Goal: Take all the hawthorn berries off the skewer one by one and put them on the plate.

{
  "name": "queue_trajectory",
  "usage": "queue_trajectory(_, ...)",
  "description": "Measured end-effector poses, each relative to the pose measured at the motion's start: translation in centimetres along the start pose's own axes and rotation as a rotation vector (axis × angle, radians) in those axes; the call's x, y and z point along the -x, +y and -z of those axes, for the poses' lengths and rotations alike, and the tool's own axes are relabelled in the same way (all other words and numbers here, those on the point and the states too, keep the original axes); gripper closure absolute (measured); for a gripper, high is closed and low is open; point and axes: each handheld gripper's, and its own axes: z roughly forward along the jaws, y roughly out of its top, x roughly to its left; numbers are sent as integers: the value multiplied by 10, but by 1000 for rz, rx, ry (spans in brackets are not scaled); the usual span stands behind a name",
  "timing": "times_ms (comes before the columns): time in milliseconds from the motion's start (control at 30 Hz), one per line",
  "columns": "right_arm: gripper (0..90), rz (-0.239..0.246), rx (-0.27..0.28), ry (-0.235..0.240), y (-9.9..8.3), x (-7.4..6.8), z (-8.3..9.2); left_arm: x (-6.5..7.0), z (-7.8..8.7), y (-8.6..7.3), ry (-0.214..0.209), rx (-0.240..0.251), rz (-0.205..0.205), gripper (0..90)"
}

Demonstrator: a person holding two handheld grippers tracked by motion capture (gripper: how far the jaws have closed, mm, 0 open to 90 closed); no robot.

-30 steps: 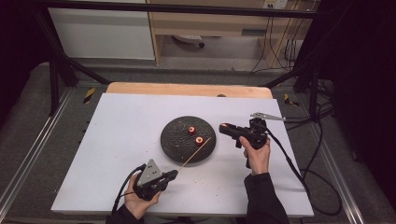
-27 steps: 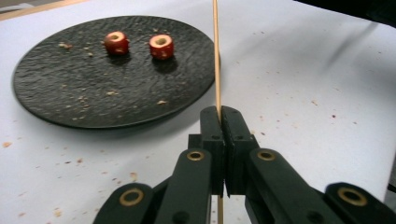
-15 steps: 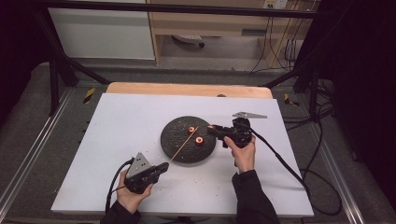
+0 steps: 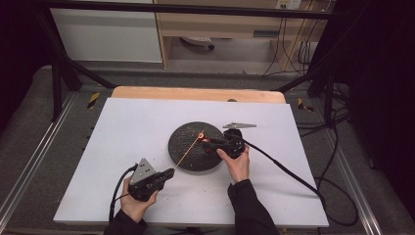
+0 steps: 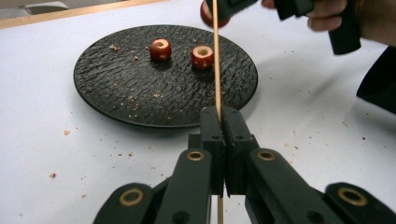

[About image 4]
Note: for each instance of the wooden skewer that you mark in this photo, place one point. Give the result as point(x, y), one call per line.
point(187, 153)

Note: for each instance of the red food piece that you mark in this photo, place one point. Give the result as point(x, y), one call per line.
point(206, 140)

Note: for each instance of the white table cover board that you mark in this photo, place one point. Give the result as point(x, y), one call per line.
point(130, 137)

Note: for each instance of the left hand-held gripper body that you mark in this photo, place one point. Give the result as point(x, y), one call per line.
point(143, 182)

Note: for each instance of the wooden shelf unit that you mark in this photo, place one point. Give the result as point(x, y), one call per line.
point(221, 26)

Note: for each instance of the black metal frame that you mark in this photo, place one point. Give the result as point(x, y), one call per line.
point(195, 8)

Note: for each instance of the white chair base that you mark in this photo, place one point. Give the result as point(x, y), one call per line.
point(197, 40)

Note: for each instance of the wooden board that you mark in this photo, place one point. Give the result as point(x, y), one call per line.
point(195, 94)

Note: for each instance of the white power strip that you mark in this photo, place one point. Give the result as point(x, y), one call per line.
point(288, 4)

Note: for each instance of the person's left hand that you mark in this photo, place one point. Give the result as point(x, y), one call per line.
point(135, 207)

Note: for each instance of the black round plate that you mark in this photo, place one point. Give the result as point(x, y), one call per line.
point(189, 153)

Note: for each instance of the aluminium rail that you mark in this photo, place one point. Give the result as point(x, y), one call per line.
point(32, 153)
point(355, 182)

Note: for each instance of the white cabinet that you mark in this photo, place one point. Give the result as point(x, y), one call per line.
point(104, 36)

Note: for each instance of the person's right hand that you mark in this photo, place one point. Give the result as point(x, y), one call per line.
point(238, 168)

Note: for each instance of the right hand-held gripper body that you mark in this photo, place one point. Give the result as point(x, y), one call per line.
point(235, 143)

